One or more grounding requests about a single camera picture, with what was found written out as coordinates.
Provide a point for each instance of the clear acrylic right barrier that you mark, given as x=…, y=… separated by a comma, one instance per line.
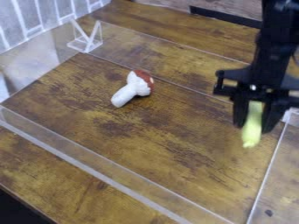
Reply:
x=277, y=204

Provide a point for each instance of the clear acrylic front barrier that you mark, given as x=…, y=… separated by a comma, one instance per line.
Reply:
x=164, y=200

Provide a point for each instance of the clear acrylic barrier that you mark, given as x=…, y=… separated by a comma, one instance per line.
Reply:
x=277, y=204
x=164, y=200

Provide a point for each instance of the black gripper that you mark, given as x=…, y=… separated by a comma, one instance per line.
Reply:
x=244, y=86

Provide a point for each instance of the clear acrylic triangle bracket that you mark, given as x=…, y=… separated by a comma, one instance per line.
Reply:
x=86, y=43

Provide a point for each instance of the white red toy mushroom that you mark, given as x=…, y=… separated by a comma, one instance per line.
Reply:
x=140, y=85

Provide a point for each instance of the black wall strip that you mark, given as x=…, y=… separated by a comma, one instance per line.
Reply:
x=226, y=17

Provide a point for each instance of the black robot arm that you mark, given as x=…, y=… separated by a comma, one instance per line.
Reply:
x=277, y=39

